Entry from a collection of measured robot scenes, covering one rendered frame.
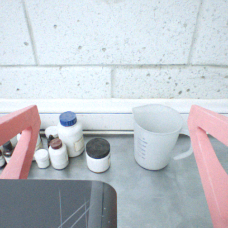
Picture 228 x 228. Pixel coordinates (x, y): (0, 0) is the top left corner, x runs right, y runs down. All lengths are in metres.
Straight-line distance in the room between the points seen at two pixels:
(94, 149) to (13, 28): 0.39
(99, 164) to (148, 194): 0.15
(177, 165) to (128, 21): 0.42
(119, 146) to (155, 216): 0.24
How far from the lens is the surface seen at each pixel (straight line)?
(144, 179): 0.60
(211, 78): 0.71
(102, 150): 0.56
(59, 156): 0.59
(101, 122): 0.68
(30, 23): 0.63
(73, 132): 0.59
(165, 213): 0.56
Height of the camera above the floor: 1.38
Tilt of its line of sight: 37 degrees down
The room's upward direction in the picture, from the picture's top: straight up
